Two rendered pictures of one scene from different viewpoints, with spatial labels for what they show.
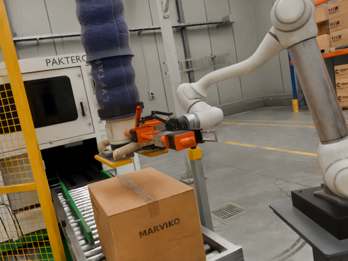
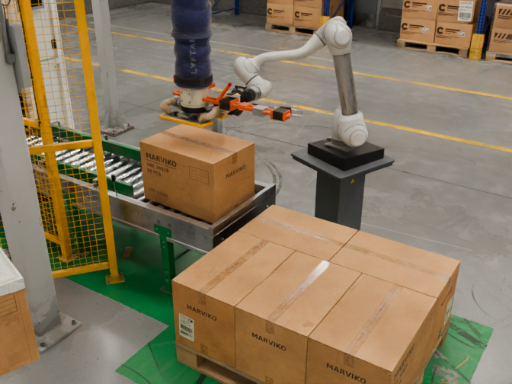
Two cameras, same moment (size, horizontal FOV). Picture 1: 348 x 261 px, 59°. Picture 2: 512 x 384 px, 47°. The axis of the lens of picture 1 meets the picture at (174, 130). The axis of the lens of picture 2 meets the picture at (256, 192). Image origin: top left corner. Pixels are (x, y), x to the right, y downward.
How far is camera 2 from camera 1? 2.48 m
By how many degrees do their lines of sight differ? 35
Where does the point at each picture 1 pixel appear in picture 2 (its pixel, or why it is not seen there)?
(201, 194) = not seen: hidden behind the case
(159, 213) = (236, 161)
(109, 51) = (203, 33)
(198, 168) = (219, 124)
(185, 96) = (245, 70)
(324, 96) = (350, 88)
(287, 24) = (340, 46)
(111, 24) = (206, 10)
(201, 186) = not seen: hidden behind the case
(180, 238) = (244, 178)
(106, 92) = (194, 66)
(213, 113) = (268, 86)
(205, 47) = not seen: outside the picture
